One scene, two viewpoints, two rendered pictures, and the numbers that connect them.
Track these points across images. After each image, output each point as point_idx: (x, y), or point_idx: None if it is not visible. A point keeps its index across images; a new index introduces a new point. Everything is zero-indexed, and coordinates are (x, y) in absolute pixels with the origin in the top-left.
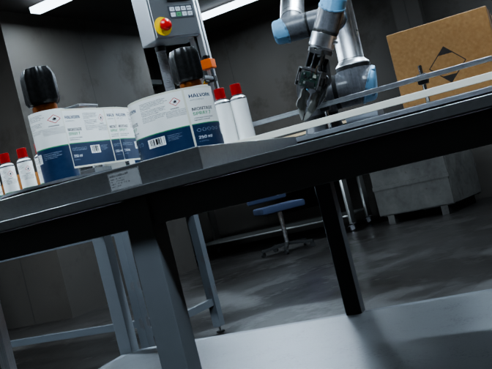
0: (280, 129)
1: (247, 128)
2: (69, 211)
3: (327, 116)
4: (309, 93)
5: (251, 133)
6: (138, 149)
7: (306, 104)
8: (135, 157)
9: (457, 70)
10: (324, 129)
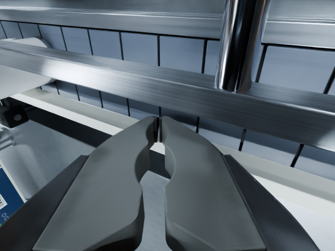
0: (109, 133)
1: (1, 98)
2: None
3: (281, 197)
4: (133, 229)
5: (21, 87)
6: (6, 199)
7: (141, 153)
8: (20, 200)
9: None
10: (259, 157)
